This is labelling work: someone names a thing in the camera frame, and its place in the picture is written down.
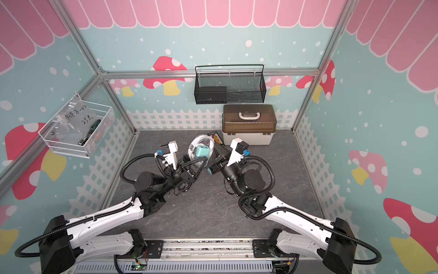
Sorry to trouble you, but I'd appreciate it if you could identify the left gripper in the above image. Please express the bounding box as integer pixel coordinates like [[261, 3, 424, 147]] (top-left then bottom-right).
[[158, 150, 208, 197]]

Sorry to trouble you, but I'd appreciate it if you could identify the teal charger cube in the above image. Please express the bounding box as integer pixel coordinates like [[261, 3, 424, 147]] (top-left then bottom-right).
[[195, 144, 211, 159]]

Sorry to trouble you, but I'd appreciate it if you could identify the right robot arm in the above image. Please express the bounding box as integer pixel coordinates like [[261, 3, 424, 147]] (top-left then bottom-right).
[[208, 138, 382, 274]]

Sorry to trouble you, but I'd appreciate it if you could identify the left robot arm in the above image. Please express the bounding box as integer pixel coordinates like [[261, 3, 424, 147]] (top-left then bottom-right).
[[14, 138, 214, 274]]

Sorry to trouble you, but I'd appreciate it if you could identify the black orange battery pack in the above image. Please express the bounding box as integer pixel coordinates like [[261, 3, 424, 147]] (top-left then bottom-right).
[[208, 131, 225, 147]]

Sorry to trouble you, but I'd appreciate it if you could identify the brown lidded storage box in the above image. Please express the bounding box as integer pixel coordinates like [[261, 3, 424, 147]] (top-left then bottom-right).
[[222, 104, 277, 146]]

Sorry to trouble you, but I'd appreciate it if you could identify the green circuit board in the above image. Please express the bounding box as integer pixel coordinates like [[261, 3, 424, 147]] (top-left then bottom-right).
[[131, 262, 148, 271]]

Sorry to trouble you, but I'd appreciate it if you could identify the clear plastic labelled bag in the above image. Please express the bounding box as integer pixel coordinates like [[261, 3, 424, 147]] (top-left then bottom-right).
[[51, 94, 100, 139]]

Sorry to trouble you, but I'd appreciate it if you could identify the black mesh wall basket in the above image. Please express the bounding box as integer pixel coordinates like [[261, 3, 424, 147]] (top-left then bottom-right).
[[194, 64, 266, 105]]

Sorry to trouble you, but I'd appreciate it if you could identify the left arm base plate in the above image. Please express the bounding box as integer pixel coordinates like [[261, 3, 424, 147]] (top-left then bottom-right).
[[116, 240, 164, 259]]

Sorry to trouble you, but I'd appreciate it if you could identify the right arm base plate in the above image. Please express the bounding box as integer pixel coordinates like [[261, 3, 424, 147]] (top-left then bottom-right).
[[252, 239, 298, 258]]

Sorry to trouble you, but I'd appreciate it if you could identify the white wire wall basket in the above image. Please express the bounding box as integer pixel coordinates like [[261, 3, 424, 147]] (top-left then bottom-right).
[[38, 94, 115, 159]]

